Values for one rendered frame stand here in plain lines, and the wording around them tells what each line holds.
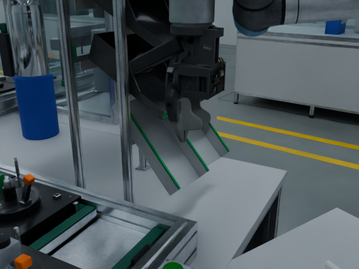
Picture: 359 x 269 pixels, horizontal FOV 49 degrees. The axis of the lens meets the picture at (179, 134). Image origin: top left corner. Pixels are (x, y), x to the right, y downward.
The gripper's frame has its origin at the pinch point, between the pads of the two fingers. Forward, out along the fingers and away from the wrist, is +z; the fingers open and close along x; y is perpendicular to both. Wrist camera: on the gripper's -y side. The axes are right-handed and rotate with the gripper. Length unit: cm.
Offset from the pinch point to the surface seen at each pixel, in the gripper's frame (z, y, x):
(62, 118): 37, -106, 75
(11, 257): 16.4, -17.4, -26.4
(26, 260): 15.4, -13.5, -26.5
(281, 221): 122, -13, 170
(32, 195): 24.2, -41.5, -1.1
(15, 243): 14.4, -17.6, -25.1
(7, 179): 18.5, -44.4, -5.3
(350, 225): 36, 31, 44
